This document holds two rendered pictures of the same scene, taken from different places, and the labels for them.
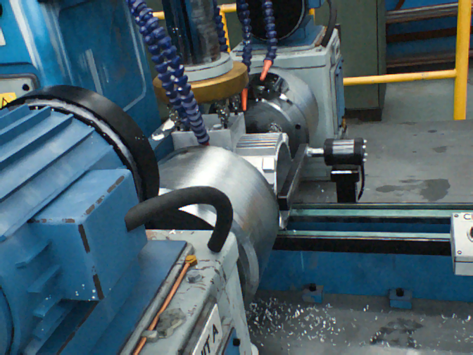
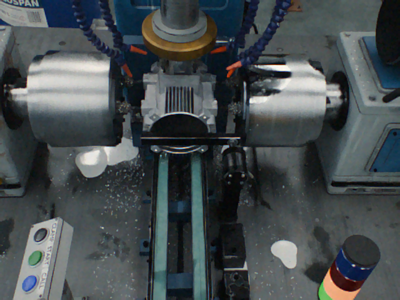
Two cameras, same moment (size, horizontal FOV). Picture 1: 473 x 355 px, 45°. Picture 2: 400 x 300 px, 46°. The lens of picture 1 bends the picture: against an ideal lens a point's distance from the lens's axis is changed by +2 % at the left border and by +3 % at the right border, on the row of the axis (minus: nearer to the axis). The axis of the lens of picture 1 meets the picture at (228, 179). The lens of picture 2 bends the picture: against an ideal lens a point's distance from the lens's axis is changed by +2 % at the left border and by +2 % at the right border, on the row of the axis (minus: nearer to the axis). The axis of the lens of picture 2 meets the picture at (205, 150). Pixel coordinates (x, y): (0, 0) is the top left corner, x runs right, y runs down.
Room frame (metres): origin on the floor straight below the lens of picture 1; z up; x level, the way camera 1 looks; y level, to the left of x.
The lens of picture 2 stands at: (0.73, -0.87, 1.90)
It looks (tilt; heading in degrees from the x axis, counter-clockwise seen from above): 50 degrees down; 65
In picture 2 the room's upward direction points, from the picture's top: 4 degrees clockwise
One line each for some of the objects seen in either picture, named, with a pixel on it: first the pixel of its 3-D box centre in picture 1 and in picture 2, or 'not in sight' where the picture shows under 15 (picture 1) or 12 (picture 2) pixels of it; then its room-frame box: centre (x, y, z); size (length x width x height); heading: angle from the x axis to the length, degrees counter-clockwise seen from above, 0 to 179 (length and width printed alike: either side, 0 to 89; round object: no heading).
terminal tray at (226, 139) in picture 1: (210, 139); (179, 70); (1.05, 0.02, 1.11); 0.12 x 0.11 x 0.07; 70
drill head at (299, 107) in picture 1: (265, 120); (285, 100); (1.31, -0.11, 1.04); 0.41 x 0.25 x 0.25; 160
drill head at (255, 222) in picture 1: (183, 253); (62, 99); (0.75, 0.09, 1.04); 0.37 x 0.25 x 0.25; 160
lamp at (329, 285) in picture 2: not in sight; (342, 281); (1.14, -0.63, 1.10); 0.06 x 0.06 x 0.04
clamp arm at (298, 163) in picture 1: (295, 174); (190, 139); (1.03, -0.14, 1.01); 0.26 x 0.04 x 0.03; 160
